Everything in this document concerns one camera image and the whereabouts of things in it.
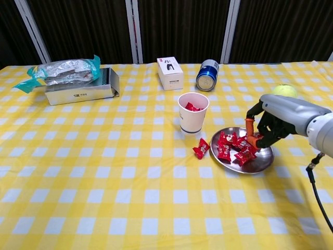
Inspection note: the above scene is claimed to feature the yellow checked tablecloth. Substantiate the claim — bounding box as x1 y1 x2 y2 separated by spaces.
0 61 333 250

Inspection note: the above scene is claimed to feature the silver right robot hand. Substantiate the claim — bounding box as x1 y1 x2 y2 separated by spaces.
245 93 332 149

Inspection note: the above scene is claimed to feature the silver cardboard box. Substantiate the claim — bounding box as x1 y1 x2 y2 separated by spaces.
44 67 121 106

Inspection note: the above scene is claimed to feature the blue drink can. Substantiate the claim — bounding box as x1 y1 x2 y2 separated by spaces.
196 59 220 92

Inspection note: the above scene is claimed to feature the round steel plate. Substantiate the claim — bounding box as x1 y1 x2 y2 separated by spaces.
209 127 275 174

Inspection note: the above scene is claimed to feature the small white product box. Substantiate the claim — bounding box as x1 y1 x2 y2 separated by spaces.
157 57 185 91

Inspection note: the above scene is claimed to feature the silver teal snack bag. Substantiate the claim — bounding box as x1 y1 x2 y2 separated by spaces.
13 54 101 93

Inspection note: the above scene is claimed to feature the white paper cup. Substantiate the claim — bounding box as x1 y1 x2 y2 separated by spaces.
177 92 210 134

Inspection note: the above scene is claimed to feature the yellow-green tennis ball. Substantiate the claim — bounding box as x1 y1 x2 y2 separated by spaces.
272 83 298 99

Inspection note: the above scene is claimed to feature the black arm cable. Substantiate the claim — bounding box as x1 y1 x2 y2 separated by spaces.
306 152 333 234

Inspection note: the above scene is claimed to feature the black curtain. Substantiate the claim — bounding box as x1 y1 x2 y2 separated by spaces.
0 0 333 69

